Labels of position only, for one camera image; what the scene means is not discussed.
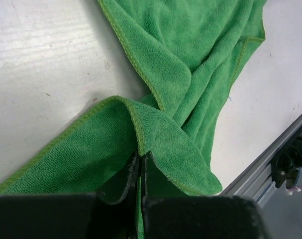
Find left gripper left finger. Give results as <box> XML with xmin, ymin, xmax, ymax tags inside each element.
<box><xmin>97</xmin><ymin>152</ymin><xmax>140</xmax><ymax>205</ymax></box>

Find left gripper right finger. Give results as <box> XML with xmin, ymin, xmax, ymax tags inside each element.
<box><xmin>140</xmin><ymin>151</ymin><xmax>187</xmax><ymax>199</ymax></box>

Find green towel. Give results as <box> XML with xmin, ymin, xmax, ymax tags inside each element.
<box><xmin>0</xmin><ymin>0</ymin><xmax>267</xmax><ymax>239</ymax></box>

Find aluminium mounting rail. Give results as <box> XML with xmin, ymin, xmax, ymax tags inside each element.
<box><xmin>221</xmin><ymin>114</ymin><xmax>302</xmax><ymax>207</ymax></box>

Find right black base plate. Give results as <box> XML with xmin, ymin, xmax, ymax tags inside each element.
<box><xmin>271</xmin><ymin>125</ymin><xmax>302</xmax><ymax>189</ymax></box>

